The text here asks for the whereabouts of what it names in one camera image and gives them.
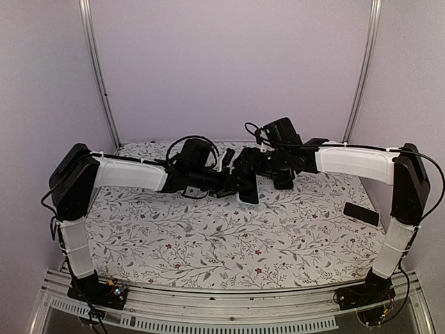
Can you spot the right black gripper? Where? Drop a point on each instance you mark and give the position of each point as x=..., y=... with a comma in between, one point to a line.
x=249, y=161

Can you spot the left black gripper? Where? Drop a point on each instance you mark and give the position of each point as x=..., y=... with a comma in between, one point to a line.
x=228, y=187

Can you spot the phone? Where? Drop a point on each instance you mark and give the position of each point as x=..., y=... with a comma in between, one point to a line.
x=248, y=192

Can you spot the black smartphone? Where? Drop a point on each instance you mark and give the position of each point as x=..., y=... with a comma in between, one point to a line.
x=362, y=214

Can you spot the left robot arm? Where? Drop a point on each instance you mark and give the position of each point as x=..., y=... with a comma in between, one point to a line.
x=198, y=165

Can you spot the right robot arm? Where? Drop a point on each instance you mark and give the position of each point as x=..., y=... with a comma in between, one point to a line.
x=280, y=154

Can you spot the floral patterned table mat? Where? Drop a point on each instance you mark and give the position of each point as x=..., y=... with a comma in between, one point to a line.
x=290, y=239

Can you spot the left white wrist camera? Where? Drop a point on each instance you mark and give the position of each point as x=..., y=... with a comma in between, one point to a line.
x=225, y=159

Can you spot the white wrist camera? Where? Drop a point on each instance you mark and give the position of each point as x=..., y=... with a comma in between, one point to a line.
x=225, y=159
x=262, y=141

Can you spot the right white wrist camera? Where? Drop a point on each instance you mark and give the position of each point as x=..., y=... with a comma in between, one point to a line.
x=262, y=141

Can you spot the front aluminium rail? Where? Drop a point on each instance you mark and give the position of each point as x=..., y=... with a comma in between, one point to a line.
x=159, y=309

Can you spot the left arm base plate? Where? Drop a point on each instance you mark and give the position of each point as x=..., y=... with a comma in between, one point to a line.
x=101, y=294

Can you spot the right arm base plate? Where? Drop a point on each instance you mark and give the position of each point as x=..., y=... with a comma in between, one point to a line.
x=377, y=300

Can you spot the right aluminium frame post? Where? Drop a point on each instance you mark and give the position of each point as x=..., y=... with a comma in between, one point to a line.
x=369, y=46

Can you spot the aluminium frame post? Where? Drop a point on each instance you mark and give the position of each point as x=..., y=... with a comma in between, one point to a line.
x=89, y=32
x=369, y=46

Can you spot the left aluminium frame post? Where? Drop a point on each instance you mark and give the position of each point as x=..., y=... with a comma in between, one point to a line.
x=89, y=32

